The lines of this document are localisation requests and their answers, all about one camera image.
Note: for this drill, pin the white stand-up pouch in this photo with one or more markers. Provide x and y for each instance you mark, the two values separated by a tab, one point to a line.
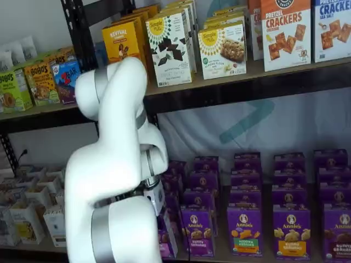
5	61
15	53
28	48

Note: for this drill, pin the purple Annie's box maroon patch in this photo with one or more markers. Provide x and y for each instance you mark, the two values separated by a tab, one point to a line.
337	233

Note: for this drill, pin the cheddar pretzel crackers box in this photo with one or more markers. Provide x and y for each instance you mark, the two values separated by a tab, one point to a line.
285	41

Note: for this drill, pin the red pretzel crackers box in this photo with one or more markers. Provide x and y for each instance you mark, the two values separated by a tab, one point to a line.
255	33

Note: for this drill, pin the yellow Simple Mills bars box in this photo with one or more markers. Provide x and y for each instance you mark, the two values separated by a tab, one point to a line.
225	14
222	52
225	22

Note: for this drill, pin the orange Revival snack box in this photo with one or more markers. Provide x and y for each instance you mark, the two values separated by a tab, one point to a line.
120	41
137	17
149	8

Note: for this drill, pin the black metal shelving rack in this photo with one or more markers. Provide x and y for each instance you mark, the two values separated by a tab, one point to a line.
246	93
41	120

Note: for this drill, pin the green Bobo's box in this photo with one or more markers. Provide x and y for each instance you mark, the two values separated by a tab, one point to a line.
13	93

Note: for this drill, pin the Simple Mills sweet thins box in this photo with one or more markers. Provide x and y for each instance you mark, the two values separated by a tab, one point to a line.
170	54
175	11
183	4

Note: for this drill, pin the purple Annie's box green patch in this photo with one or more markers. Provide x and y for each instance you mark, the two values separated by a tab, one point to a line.
244	233

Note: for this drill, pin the purple Annie's snack box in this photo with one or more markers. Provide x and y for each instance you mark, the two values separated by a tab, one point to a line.
245	179
178	168
198	200
289	161
289	178
289	195
203	180
205	164
336	194
172	183
333	175
330	159
246	161
245	197
172	201

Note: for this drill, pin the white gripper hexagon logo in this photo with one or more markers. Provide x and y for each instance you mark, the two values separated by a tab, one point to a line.
157	200

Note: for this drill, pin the orange Bobo's box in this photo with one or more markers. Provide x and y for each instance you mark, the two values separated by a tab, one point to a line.
59	58
41	85

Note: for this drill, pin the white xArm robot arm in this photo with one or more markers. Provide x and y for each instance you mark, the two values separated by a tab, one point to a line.
104	164

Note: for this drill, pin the white Organic Pantry carton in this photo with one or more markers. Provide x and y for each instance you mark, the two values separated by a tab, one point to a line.
8	227
26	183
49	183
35	172
27	224
38	195
55	222
15	197
56	173
60	197

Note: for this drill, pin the sea salt pretzel crackers box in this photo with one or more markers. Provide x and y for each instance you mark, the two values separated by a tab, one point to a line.
331	33

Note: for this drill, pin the blue Z Bar box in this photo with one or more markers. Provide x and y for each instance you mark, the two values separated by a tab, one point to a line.
64	79

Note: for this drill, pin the purple Annie's box orange patch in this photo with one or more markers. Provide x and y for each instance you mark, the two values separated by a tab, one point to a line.
292	233

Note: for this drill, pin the purple Annie's box pink patch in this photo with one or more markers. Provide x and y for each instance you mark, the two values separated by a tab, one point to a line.
166	241

